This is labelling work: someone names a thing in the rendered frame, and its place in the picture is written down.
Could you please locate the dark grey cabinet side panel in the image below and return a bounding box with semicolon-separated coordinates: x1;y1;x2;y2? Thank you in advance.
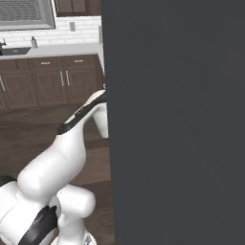
100;0;245;245

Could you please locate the brown base cupboard run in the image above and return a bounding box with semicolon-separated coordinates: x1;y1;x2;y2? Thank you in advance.
0;54;105;112

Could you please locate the dark sink basin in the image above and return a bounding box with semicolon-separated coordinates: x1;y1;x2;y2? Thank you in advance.
0;46;33;56

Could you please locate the brown wall cupboard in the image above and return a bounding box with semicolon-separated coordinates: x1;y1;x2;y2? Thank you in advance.
53;0;102;18

